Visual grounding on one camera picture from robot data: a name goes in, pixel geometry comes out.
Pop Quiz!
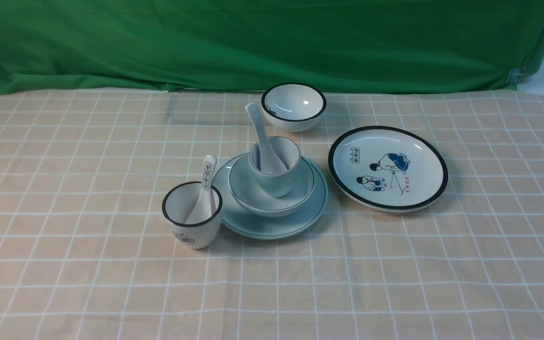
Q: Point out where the large light blue bowl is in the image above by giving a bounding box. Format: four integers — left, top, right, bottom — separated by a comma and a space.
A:
229, 154, 315, 218

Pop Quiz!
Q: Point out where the light blue ceramic cup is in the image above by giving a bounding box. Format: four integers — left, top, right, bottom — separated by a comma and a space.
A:
248, 136, 301, 197

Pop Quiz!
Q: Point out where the plain white ceramic spoon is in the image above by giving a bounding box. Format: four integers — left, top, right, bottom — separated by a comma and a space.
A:
245, 102, 287, 175

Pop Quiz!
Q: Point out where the beige checkered tablecloth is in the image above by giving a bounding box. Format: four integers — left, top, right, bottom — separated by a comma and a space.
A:
0, 91, 544, 340

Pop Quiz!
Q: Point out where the black-rimmed white cup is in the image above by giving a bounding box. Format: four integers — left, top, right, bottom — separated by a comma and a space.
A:
161, 181, 224, 249

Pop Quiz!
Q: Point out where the white patterned spoon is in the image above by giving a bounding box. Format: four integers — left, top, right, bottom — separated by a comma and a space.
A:
186, 155, 217, 225

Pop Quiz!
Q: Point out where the green backdrop cloth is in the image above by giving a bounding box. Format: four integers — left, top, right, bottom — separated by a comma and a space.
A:
0, 0, 544, 95

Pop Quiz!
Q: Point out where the light blue plate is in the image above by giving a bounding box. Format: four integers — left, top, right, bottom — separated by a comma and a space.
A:
213, 153, 330, 240

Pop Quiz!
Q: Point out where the small black-rimmed white bowl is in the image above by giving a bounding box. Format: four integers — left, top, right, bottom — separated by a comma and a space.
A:
260, 83, 327, 133

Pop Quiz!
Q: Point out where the black-rimmed illustrated plate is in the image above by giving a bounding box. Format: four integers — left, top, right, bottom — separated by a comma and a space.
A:
328, 126, 449, 213

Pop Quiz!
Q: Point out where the metal clamp on backdrop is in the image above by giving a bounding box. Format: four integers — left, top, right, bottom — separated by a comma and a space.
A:
506, 68, 529, 86

